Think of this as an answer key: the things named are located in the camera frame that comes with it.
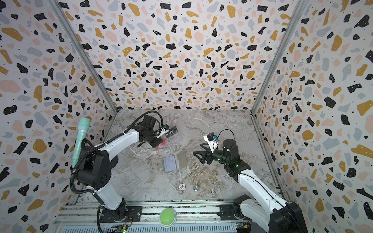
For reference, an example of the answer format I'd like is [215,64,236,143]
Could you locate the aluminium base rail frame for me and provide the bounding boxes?
[51,200,267,233]

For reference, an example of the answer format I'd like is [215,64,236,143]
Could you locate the clear acrylic card box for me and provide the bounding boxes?
[159,126,178,147]

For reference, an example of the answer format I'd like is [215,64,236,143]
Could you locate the black microphone stand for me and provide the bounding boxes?
[110,155,119,169]

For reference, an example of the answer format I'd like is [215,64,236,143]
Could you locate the green push button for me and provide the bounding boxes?
[159,208,177,228]

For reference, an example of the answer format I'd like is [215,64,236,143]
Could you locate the mint green microphone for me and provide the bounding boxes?
[72,118,90,168]

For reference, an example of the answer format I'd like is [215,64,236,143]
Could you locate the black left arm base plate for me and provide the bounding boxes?
[99,205,143,224]

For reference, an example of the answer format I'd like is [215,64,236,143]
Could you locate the red circle credit card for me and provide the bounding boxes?
[156,138,168,150]

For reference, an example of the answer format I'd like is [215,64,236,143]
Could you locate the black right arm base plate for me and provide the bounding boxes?
[217,203,257,220]

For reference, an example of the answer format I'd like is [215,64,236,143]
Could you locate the aluminium left corner post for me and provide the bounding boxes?
[47,0,118,115]

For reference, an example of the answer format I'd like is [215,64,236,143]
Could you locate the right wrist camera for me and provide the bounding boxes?
[204,133,218,153]

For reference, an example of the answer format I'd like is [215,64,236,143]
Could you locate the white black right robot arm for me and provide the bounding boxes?
[193,133,308,233]

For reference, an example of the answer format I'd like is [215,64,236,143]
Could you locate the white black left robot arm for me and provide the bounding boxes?
[70,111,170,214]

